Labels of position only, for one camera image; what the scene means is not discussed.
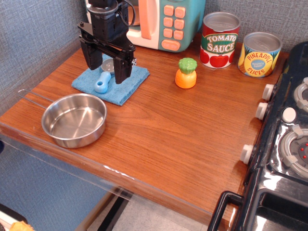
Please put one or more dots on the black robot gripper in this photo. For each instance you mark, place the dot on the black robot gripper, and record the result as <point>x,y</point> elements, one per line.
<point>106,32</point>

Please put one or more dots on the stainless steel pan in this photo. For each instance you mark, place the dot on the stainless steel pan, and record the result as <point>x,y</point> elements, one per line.
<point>73,121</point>

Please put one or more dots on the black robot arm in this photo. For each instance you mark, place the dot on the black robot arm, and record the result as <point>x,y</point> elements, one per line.
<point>102,3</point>

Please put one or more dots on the blue grey measuring spoon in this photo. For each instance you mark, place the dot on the blue grey measuring spoon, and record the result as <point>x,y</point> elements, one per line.
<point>101,85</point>

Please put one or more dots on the orange toy carrot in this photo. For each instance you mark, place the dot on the orange toy carrot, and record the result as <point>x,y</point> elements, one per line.
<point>186,75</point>

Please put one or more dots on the tomato sauce can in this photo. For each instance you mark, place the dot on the tomato sauce can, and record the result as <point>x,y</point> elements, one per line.
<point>219,38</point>

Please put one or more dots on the clear acrylic table guard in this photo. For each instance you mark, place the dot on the clear acrylic table guard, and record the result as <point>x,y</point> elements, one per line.
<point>184,169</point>

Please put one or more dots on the pineapple slices can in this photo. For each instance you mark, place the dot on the pineapple slices can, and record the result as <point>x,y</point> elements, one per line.
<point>259,54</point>

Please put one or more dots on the white stove knob middle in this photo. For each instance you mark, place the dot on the white stove knob middle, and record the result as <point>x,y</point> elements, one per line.
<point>261,110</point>

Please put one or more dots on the white stove knob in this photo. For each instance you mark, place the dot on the white stove knob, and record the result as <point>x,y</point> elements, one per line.
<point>267,92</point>
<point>246,153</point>
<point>261,110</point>

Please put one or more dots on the white stove knob top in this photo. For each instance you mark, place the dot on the white stove knob top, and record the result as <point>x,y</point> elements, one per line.
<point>267,92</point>

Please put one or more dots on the white stove knob bottom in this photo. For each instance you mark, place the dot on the white stove knob bottom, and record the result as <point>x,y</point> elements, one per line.
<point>246,153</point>

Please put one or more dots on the black toy stove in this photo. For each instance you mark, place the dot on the black toy stove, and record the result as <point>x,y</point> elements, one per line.
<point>276,181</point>

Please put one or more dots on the black oven door handle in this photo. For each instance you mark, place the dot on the black oven door handle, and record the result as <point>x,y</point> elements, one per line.
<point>227,197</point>

